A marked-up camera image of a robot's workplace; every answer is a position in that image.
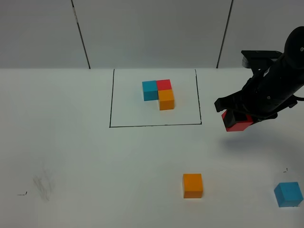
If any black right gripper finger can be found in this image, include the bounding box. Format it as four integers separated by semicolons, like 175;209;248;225
251;113;278;124
224;110;247;127

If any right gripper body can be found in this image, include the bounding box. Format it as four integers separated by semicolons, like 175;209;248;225
215;68;297;117

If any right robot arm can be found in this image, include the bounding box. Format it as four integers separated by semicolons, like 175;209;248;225
215;26;304;127

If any orange template cube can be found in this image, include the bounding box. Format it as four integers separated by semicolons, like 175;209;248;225
158;89;175;111

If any red template cube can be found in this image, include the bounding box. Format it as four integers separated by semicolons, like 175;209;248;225
156;79;172;91

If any blue template cube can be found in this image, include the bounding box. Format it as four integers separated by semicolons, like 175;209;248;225
142;80;159;101

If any loose blue cube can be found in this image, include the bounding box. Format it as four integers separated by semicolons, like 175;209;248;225
274;182;304;208

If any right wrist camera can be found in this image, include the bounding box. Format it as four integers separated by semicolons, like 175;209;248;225
241;50;282;74

